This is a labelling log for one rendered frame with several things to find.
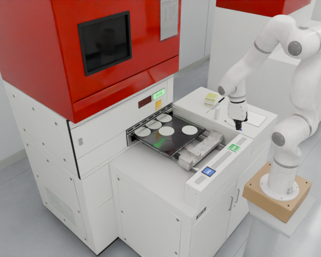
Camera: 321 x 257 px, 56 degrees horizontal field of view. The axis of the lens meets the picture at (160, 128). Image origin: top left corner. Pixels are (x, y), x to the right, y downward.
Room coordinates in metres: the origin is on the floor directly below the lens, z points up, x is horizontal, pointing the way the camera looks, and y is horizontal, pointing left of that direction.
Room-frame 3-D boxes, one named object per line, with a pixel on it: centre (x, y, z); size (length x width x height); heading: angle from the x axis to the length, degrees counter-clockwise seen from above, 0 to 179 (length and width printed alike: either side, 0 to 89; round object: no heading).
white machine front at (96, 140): (1.54, 0.19, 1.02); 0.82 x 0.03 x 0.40; 139
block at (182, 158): (1.32, -0.15, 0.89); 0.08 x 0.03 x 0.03; 49
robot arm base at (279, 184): (1.09, -0.60, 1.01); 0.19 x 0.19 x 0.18
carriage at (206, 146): (1.44, -0.25, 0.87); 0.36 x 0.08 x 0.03; 139
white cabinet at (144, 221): (1.53, -0.24, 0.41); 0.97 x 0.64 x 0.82; 139
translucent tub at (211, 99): (1.83, -0.35, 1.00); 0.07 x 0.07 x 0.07; 64
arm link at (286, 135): (1.07, -0.57, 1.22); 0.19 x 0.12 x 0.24; 126
